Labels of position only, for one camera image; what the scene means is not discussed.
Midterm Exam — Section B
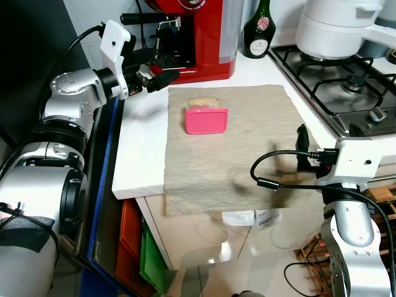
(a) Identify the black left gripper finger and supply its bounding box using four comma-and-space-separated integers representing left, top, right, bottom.
127, 47, 158, 66
145, 69, 181, 94

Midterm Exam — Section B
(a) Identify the pink lidded food container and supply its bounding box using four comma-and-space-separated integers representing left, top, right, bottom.
184, 96, 229, 136

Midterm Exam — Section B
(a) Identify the steel gas stove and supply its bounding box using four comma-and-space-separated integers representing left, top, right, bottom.
267, 43, 396, 140

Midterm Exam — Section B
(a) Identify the beige linen table mat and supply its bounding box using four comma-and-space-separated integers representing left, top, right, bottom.
163, 85, 329, 216

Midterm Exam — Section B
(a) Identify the red coffee machine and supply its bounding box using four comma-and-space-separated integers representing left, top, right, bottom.
121, 0, 245, 84

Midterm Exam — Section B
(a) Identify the wooden wine rack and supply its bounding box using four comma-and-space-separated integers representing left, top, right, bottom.
296, 186, 396, 297

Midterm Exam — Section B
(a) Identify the white paper label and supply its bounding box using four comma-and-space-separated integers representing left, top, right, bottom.
222, 209, 256, 226
255, 209, 282, 228

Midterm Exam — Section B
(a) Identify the white kitchen counter cabinet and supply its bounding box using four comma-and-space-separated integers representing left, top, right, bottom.
111, 37, 396, 273

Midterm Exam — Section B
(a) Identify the white cooking pot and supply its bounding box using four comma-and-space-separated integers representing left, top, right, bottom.
296, 0, 396, 61

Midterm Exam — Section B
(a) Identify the green wine bottle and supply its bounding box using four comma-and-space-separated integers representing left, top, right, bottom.
243, 0, 277, 59

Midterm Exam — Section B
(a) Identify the blue framed dark board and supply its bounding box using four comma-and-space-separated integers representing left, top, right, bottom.
77, 96, 124, 291

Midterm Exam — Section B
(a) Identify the orange cutting board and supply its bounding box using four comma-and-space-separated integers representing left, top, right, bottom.
114, 198, 155, 297

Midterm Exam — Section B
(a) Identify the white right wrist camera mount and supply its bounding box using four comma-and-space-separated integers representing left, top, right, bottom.
314, 137, 378, 189

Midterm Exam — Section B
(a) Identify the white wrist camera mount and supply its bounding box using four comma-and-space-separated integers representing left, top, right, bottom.
314, 137, 378, 189
100, 20, 132, 100

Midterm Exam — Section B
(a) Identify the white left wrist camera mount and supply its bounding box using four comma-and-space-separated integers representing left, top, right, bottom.
100, 20, 132, 100

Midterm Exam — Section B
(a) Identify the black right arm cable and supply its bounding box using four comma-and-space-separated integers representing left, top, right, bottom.
251, 150, 396, 297

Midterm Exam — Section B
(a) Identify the black floor power cord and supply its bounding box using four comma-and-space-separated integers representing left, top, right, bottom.
283, 261, 322, 297

